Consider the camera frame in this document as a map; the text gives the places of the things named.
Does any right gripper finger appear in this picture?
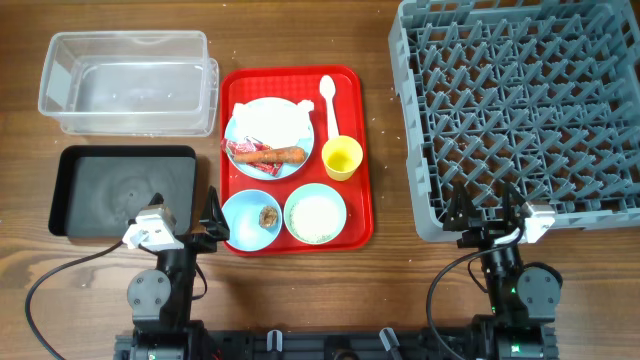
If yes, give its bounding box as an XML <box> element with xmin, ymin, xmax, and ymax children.
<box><xmin>443</xmin><ymin>182</ymin><xmax>483</xmax><ymax>231</ymax></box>
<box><xmin>502</xmin><ymin>182</ymin><xmax>525</xmax><ymax>225</ymax></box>

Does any small light blue bowl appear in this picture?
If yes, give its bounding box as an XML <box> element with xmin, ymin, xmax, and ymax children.
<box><xmin>222</xmin><ymin>189</ymin><xmax>283</xmax><ymax>252</ymax></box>

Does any brown food scrap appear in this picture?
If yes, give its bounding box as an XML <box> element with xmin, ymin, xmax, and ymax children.
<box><xmin>259</xmin><ymin>206</ymin><xmax>279</xmax><ymax>229</ymax></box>

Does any red snack wrapper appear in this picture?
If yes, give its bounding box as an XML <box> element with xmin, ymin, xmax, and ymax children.
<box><xmin>221</xmin><ymin>137</ymin><xmax>282</xmax><ymax>177</ymax></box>

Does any white rice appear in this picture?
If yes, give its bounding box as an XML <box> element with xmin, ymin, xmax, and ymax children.
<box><xmin>290</xmin><ymin>196</ymin><xmax>340</xmax><ymax>244</ymax></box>

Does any green bowl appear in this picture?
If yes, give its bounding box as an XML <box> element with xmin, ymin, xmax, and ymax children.
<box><xmin>284</xmin><ymin>183</ymin><xmax>347</xmax><ymax>245</ymax></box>

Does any orange carrot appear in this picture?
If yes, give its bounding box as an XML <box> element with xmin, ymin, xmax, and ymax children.
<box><xmin>233</xmin><ymin>146</ymin><xmax>306</xmax><ymax>164</ymax></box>

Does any white napkin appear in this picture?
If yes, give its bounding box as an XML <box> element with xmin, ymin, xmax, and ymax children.
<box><xmin>229</xmin><ymin>97</ymin><xmax>315</xmax><ymax>149</ymax></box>

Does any yellow plastic cup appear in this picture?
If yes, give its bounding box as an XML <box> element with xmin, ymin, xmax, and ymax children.
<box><xmin>321</xmin><ymin>135</ymin><xmax>364</xmax><ymax>181</ymax></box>

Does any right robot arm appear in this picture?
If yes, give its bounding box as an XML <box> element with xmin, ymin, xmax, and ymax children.
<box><xmin>438</xmin><ymin>182</ymin><xmax>563</xmax><ymax>359</ymax></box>

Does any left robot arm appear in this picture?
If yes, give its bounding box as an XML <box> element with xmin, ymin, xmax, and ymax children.
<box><xmin>114</xmin><ymin>187</ymin><xmax>230</xmax><ymax>360</ymax></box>

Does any black waste tray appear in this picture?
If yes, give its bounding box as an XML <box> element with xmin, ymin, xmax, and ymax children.
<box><xmin>48</xmin><ymin>145</ymin><xmax>197</xmax><ymax>238</ymax></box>

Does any grey dishwasher rack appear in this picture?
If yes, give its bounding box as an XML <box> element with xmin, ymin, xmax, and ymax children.
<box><xmin>388</xmin><ymin>1</ymin><xmax>639</xmax><ymax>242</ymax></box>

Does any clear plastic waste bin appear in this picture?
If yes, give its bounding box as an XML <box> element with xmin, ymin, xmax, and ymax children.
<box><xmin>38</xmin><ymin>30</ymin><xmax>219</xmax><ymax>137</ymax></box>

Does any large light blue plate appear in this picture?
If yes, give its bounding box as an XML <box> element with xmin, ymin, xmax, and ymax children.
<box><xmin>221</xmin><ymin>110</ymin><xmax>315</xmax><ymax>181</ymax></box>

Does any red serving tray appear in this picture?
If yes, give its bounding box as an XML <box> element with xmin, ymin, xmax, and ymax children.
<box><xmin>219</xmin><ymin>65</ymin><xmax>374</xmax><ymax>256</ymax></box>

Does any white plastic spoon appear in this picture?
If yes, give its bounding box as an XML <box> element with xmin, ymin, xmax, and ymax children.
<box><xmin>319</xmin><ymin>75</ymin><xmax>339</xmax><ymax>139</ymax></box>

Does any right black cable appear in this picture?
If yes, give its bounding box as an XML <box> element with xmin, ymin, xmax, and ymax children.
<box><xmin>425</xmin><ymin>227</ymin><xmax>526</xmax><ymax>360</ymax></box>

